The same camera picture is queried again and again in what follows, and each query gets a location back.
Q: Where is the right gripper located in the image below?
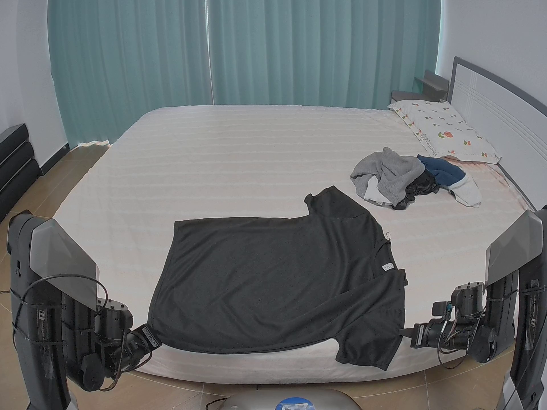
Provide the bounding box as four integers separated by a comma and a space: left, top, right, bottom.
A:
410, 321, 460, 351

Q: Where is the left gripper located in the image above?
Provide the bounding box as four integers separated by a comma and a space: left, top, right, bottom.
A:
116, 323, 162, 372

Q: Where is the black T-shirt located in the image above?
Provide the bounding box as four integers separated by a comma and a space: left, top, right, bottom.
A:
147, 186, 408, 371

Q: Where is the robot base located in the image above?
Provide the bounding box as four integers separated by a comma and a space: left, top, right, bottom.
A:
222, 389, 356, 410

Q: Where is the pile of clothes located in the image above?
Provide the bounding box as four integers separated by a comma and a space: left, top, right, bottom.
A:
350, 147, 483, 209

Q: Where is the bed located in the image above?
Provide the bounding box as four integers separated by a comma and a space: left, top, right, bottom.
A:
51, 56, 547, 385

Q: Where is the white printed pillow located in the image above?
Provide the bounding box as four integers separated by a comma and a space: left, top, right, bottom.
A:
387, 99, 503, 165

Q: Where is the black chest of drawers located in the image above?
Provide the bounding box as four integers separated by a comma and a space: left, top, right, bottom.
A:
0, 123, 42, 223

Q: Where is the grey bedside table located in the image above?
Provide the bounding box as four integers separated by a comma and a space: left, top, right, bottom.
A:
390, 69, 450, 103

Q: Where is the blue-green curtain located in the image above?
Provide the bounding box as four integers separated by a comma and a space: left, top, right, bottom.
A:
207, 0, 443, 110
49, 0, 214, 149

